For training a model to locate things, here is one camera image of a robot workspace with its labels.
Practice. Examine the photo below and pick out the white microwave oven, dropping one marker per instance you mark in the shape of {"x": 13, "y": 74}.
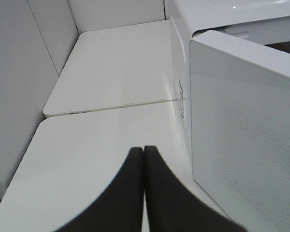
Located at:
{"x": 266, "y": 22}

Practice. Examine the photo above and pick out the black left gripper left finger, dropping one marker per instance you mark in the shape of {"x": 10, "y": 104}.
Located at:
{"x": 120, "y": 207}

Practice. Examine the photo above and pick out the white adjacent table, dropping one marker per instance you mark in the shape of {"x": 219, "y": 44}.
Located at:
{"x": 115, "y": 68}

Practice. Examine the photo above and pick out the white microwave door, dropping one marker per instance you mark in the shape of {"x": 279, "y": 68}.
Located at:
{"x": 240, "y": 128}

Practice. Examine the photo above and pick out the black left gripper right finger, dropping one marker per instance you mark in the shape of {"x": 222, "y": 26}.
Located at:
{"x": 171, "y": 207}

